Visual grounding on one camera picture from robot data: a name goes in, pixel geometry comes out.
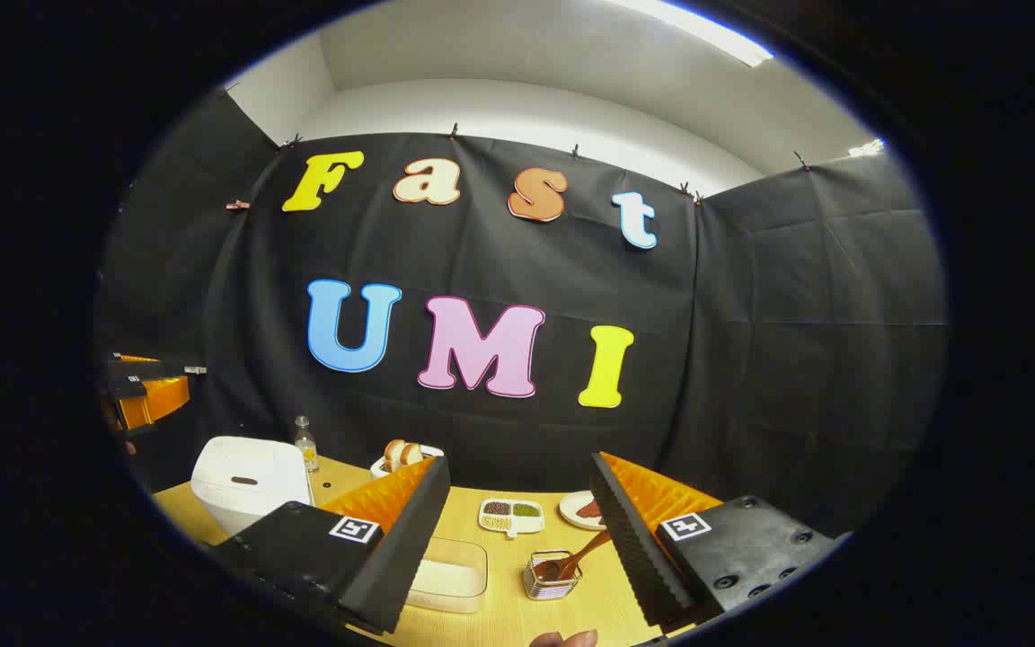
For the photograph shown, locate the white divided bean dish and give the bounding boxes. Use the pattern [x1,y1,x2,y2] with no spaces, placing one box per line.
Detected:
[479,499,545,540]

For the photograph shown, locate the white round plate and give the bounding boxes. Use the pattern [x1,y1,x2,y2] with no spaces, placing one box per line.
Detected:
[559,491,608,531]

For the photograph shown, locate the white toaster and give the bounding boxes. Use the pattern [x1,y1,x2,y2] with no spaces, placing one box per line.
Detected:
[370,444,445,479]

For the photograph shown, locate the white rice heap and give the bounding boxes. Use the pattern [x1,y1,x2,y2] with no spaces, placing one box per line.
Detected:
[410,559,485,598]

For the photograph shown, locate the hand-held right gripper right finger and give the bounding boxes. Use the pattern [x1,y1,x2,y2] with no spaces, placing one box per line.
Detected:
[589,451,851,630]

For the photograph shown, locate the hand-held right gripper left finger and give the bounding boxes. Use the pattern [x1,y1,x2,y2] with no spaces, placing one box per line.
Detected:
[212,454,452,635]

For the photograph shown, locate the black backdrop cloth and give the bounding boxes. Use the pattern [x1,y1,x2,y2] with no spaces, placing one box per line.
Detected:
[93,85,948,540]

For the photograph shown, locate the wire chopstick holder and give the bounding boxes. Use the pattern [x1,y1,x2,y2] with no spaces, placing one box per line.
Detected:
[524,550,583,601]

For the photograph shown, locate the clear plastic container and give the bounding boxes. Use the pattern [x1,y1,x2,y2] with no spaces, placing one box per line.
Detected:
[405,536,489,615]

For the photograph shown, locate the small glass bottle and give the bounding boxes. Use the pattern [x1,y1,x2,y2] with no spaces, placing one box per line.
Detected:
[294,415,319,474]

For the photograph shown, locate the brown wooden spoon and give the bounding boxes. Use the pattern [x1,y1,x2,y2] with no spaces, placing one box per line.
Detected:
[535,530,613,582]

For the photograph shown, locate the white rice cooker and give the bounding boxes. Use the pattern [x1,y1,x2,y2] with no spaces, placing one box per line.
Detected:
[190,436,314,537]

